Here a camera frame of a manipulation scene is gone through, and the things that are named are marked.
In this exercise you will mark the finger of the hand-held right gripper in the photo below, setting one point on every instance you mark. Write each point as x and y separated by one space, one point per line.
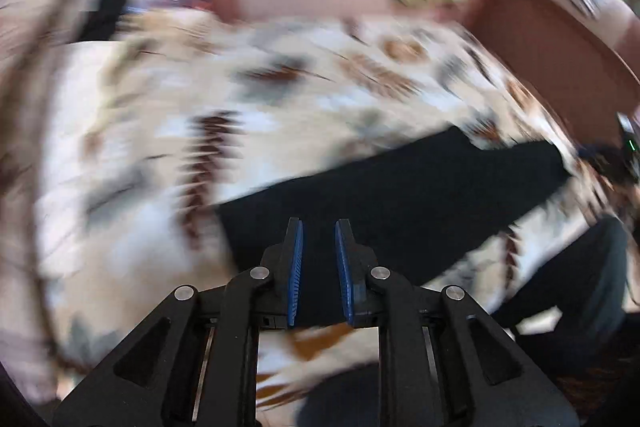
600 157

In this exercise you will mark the black cloth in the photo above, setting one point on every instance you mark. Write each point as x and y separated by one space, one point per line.
105 14

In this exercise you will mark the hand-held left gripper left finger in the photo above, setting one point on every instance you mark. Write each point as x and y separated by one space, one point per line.
295 277

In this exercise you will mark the leaf print fleece blanket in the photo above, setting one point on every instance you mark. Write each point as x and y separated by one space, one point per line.
175 132

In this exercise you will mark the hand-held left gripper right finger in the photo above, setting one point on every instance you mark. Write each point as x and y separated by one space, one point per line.
344 277

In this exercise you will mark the black pants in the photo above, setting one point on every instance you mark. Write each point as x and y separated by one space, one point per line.
400 197

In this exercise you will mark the person's leg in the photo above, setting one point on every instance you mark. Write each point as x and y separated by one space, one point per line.
575 287

